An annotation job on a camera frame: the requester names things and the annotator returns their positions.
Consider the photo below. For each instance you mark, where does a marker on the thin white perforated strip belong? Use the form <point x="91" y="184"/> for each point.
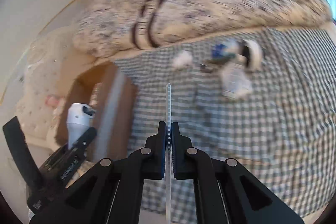
<point x="168" y="103"/>

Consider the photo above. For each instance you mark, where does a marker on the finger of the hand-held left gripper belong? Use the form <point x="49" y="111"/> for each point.
<point x="85" y="138"/>
<point x="21" y="145"/>

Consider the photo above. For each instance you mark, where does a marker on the brown cardboard box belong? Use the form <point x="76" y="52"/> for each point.
<point x="118" y="98"/>

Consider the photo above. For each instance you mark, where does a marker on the checkered bedsheet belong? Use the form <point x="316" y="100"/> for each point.
<point x="262" y="134"/>

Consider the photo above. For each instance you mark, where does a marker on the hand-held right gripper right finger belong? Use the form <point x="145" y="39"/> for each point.
<point x="176" y="161"/>

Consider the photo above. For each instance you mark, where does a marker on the cream tufted headboard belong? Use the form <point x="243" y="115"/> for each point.
<point x="34" y="113"/>

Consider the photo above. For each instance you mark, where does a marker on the crumpled white package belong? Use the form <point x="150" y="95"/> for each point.
<point x="233" y="82"/>

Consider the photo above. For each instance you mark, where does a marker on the white cup dark inside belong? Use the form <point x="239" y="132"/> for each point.
<point x="254" y="53"/>

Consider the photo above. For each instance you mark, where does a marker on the floral quilt with brown stripes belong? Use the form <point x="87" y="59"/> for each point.
<point x="223" y="3"/>

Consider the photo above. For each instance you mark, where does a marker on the blue tissue pack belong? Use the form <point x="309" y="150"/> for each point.
<point x="218" y="50"/>

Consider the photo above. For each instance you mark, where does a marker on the white rabbit figurine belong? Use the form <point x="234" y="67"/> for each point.
<point x="183" y="58"/>

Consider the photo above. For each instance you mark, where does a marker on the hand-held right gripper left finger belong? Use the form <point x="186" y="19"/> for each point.
<point x="162" y="155"/>

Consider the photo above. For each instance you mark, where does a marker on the white handheld device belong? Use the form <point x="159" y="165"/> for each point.
<point x="76" y="121"/>

